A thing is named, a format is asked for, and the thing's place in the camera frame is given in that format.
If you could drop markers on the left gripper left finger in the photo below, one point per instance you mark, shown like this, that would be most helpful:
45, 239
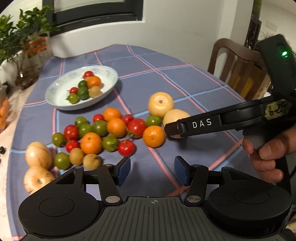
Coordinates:
110, 177

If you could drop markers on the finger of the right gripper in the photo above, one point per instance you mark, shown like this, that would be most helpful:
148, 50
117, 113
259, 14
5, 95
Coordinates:
193, 126

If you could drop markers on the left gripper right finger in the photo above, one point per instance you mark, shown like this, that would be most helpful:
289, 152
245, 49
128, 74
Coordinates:
195, 176

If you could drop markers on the brown longan front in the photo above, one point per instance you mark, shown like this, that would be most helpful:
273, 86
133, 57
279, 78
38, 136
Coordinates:
92, 161

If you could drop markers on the brown longan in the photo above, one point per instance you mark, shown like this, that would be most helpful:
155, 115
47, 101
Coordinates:
92, 161
94, 91
76, 156

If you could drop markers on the small red apple fruit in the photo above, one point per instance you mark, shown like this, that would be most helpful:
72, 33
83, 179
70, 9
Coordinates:
126, 148

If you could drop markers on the large red tomato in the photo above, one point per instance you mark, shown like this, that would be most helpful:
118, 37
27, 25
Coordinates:
136, 128
71, 132

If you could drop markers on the striped pepino melon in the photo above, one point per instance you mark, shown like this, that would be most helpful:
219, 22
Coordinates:
37, 154
35, 178

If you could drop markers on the green tomato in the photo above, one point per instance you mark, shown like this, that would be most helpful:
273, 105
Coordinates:
153, 120
73, 98
110, 143
61, 161
82, 83

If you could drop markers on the large orange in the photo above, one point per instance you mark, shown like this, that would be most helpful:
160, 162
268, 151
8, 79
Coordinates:
93, 81

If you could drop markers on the person's right hand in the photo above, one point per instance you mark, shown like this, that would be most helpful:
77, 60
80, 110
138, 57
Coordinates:
263, 161

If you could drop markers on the yellow pear lower right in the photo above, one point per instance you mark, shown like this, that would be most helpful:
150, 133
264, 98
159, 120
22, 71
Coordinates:
174, 115

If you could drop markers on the yellow pear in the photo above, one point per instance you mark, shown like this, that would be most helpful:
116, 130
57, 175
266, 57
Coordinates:
160, 103
174, 115

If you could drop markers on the brown wooden chair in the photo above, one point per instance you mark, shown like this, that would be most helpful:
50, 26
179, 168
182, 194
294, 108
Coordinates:
244, 70

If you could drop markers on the yellow pear upper right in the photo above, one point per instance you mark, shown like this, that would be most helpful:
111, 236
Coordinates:
160, 103

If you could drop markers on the large red tomato top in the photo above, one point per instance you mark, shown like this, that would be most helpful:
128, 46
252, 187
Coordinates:
71, 132

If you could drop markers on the blue plaid tablecloth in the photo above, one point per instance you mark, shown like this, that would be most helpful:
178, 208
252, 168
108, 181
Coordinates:
142, 72

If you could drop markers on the white patterned ceramic plate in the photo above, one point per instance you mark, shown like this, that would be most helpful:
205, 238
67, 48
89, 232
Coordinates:
57, 93

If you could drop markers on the green tomato in plate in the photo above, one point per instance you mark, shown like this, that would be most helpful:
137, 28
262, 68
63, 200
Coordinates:
82, 83

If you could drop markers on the red cherry tomato in plate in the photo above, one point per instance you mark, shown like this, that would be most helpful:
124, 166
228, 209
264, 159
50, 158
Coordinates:
88, 74

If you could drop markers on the dark grapes cluster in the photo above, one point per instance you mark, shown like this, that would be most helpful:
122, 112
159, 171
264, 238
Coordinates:
2, 150

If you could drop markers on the clear box of tangerines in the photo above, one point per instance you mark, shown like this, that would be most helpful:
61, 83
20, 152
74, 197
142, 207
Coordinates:
4, 108

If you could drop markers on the printed paper bag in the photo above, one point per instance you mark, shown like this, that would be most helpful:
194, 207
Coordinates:
38, 52

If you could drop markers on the glass vase plant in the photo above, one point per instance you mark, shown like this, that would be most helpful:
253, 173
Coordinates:
16, 38

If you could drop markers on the black window frame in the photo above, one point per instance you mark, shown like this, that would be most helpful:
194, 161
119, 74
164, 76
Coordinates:
85, 14

